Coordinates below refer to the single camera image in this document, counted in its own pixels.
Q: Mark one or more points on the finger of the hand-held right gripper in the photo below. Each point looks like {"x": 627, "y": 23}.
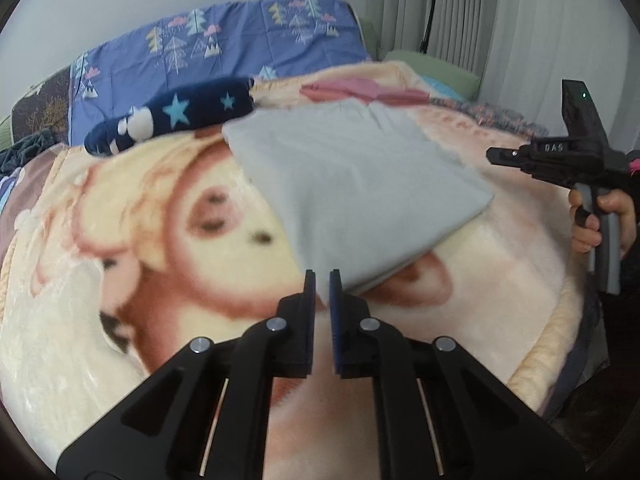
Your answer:
{"x": 505, "y": 156}

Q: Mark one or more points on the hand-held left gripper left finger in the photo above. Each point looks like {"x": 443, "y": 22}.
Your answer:
{"x": 309, "y": 320}

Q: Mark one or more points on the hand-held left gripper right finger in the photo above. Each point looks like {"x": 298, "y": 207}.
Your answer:
{"x": 336, "y": 325}

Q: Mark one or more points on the grey t-shirt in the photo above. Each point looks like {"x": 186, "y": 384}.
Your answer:
{"x": 360, "y": 185}

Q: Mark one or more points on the folded pink clothes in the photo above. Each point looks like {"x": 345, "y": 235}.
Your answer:
{"x": 360, "y": 91}

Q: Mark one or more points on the person's right hand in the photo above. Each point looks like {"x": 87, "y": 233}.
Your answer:
{"x": 625, "y": 220}

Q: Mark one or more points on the floral patterned cloth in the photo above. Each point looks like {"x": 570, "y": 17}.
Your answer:
{"x": 490, "y": 117}

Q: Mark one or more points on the turquoise bed sheet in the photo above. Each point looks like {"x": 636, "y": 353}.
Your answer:
{"x": 442, "y": 89}

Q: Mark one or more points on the green pillow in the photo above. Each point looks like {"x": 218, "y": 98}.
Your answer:
{"x": 6, "y": 132}
{"x": 435, "y": 65}
{"x": 370, "y": 40}

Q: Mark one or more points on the white curtain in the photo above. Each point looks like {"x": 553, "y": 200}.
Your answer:
{"x": 525, "y": 25}

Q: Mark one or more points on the black floor lamp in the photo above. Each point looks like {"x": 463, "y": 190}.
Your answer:
{"x": 434, "y": 5}

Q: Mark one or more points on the peach printed blanket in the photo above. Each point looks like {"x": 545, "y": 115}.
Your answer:
{"x": 150, "y": 240}

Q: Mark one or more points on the navy star-print plush cloth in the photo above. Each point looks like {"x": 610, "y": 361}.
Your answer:
{"x": 200, "y": 105}

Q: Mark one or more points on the blue tree-print quilt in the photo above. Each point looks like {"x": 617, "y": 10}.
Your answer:
{"x": 225, "y": 45}

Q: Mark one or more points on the dark teal blanket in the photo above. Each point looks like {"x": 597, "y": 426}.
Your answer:
{"x": 25, "y": 152}

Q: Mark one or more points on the dark tree-print pillow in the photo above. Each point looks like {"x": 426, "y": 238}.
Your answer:
{"x": 45, "y": 105}

